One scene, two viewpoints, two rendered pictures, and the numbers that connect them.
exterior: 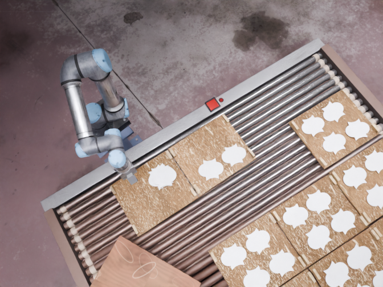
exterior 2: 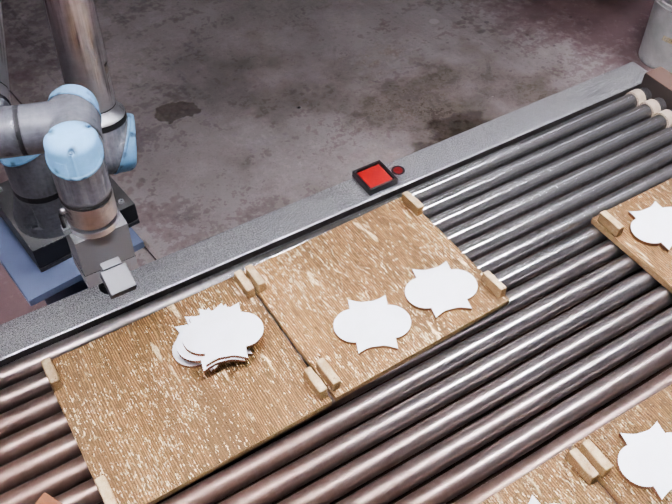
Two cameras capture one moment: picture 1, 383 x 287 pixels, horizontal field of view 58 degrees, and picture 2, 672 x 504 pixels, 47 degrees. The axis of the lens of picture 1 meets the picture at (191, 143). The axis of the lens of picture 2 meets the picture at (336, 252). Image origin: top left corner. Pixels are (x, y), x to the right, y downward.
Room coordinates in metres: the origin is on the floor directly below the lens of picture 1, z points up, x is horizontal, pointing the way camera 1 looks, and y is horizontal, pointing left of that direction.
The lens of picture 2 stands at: (-0.37, 0.13, 2.13)
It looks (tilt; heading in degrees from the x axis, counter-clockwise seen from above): 48 degrees down; 350
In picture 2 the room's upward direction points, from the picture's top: 1 degrees clockwise
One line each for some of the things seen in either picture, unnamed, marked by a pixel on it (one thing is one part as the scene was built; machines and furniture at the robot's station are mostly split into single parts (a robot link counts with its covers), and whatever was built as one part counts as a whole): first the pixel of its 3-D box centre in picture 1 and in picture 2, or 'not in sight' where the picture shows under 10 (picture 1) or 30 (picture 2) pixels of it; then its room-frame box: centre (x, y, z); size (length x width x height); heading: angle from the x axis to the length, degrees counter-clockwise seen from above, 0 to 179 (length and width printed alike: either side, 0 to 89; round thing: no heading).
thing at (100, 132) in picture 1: (99, 123); (46, 196); (0.89, 0.54, 0.99); 0.15 x 0.15 x 0.10
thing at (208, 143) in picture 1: (211, 154); (373, 287); (0.58, -0.11, 0.93); 0.41 x 0.35 x 0.02; 113
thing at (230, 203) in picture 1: (240, 196); (468, 408); (0.30, -0.23, 0.90); 1.95 x 0.05 x 0.05; 112
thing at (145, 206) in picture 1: (153, 191); (184, 384); (0.41, 0.27, 0.93); 0.41 x 0.35 x 0.02; 113
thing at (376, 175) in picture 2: (212, 104); (374, 177); (0.90, -0.18, 0.92); 0.06 x 0.06 x 0.01; 22
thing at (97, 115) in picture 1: (95, 115); (35, 154); (0.89, 0.53, 1.10); 0.13 x 0.12 x 0.14; 95
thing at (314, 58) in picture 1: (196, 129); (327, 235); (0.76, -0.04, 0.90); 1.95 x 0.05 x 0.05; 112
